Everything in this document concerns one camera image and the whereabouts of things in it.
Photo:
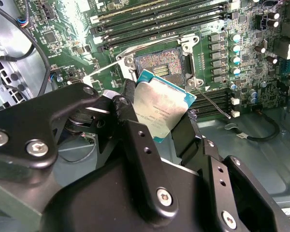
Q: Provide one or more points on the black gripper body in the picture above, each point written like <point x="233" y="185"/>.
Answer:
<point x="99" y="205"/>

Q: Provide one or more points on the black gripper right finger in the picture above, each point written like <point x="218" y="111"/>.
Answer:
<point x="222" y="193"/>

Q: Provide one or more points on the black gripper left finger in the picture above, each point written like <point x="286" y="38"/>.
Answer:
<point x="140" y="145"/>

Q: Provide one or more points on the silver CPU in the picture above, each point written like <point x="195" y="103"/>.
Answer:
<point x="157" y="104"/>

